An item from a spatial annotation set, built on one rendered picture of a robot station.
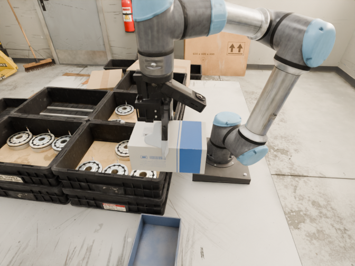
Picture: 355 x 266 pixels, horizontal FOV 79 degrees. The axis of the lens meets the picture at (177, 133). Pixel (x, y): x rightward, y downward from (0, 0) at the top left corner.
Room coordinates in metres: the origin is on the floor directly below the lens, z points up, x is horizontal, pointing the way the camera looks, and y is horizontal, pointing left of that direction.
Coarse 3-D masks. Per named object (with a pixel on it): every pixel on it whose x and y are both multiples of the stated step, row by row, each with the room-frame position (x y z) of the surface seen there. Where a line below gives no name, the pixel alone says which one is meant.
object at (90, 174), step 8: (72, 144) 0.64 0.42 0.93; (64, 152) 0.60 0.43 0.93; (56, 160) 0.55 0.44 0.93; (56, 168) 0.51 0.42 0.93; (64, 168) 0.51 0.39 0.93; (72, 176) 0.50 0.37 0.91; (80, 176) 0.49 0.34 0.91; (88, 176) 0.49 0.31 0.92; (96, 176) 0.48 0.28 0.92; (104, 176) 0.48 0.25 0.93; (112, 176) 0.48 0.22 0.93; (120, 176) 0.48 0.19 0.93; (128, 176) 0.48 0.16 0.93; (136, 176) 0.48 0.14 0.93; (160, 176) 0.48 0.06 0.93; (144, 184) 0.46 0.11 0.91; (152, 184) 0.46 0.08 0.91; (160, 184) 0.46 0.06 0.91
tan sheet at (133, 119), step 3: (114, 111) 1.03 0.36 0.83; (135, 111) 1.03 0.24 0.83; (114, 114) 1.01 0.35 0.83; (135, 114) 1.01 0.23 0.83; (138, 114) 1.01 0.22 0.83; (174, 114) 1.01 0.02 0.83; (111, 117) 0.98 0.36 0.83; (114, 117) 0.98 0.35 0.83; (132, 117) 0.98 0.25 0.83; (135, 117) 0.98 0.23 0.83; (126, 120) 0.95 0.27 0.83; (129, 120) 0.95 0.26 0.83; (132, 120) 0.95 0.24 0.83; (135, 120) 0.95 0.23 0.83
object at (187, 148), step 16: (144, 128) 0.48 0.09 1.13; (176, 128) 0.48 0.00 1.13; (192, 128) 0.48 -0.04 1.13; (128, 144) 0.41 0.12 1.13; (144, 144) 0.41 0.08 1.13; (176, 144) 0.41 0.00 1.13; (192, 144) 0.41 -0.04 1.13; (144, 160) 0.40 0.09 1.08; (160, 160) 0.40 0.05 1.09; (176, 160) 0.40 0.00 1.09; (192, 160) 0.39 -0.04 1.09
